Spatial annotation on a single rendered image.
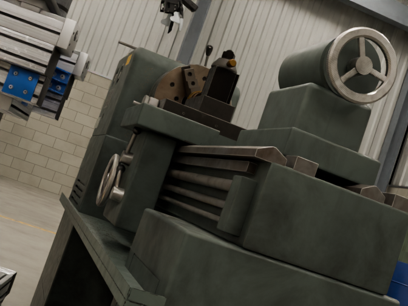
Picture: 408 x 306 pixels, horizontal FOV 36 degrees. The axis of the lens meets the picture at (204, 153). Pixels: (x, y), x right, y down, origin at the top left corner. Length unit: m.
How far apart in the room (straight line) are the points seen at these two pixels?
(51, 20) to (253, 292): 1.13
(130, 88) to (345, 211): 1.55
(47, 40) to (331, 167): 1.04
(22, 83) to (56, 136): 10.34
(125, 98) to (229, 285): 1.56
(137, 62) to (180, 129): 0.99
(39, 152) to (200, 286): 11.27
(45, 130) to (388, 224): 11.28
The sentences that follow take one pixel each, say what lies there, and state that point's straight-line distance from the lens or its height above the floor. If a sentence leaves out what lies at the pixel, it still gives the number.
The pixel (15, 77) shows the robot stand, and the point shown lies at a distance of 1.99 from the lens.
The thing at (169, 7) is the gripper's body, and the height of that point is 1.50.
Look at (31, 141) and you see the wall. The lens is 12.31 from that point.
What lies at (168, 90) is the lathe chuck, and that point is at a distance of 2.45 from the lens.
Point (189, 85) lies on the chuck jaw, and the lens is 2.41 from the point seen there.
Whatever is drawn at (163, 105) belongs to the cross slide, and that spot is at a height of 0.95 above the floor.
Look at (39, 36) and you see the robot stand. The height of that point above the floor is 1.04.
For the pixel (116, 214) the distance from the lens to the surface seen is 1.67.
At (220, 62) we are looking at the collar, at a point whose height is 1.13.
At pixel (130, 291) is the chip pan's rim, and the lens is 1.08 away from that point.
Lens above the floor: 0.73
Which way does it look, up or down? 4 degrees up
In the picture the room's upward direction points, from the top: 19 degrees clockwise
